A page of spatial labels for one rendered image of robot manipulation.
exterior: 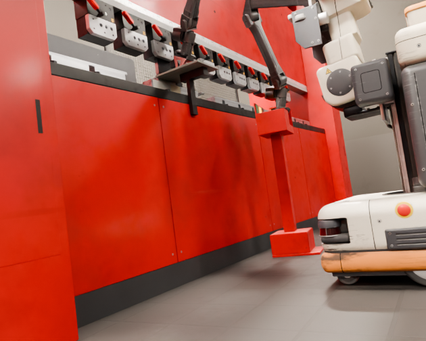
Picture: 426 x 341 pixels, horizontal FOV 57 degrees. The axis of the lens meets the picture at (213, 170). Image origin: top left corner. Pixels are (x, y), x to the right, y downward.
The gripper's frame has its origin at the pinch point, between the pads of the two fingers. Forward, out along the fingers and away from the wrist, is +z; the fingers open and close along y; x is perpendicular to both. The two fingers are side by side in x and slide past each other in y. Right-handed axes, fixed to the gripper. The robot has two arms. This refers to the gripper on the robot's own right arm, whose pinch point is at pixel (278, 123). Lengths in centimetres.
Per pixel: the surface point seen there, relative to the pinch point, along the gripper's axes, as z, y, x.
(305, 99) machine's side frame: -41, 17, -169
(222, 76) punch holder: -28, 41, -8
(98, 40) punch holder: -23, 62, 84
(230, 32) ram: -62, 47, -29
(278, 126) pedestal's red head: 2.9, -4.1, 15.4
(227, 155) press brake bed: 21.1, 22.2, 18.3
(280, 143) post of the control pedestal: 11.8, -4.6, 8.6
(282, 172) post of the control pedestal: 27.6, -7.2, 8.8
